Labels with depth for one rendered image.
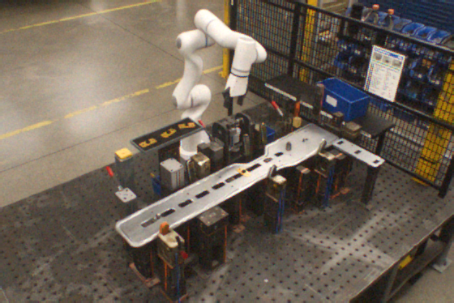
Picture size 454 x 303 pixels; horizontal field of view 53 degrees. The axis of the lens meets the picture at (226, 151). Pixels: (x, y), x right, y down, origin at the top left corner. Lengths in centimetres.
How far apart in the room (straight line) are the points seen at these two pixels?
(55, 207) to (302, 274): 139
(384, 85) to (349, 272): 115
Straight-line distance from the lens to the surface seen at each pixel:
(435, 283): 348
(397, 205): 284
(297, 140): 266
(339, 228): 259
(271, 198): 235
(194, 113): 274
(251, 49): 206
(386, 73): 287
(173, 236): 194
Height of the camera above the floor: 243
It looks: 35 degrees down
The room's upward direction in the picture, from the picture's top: 2 degrees clockwise
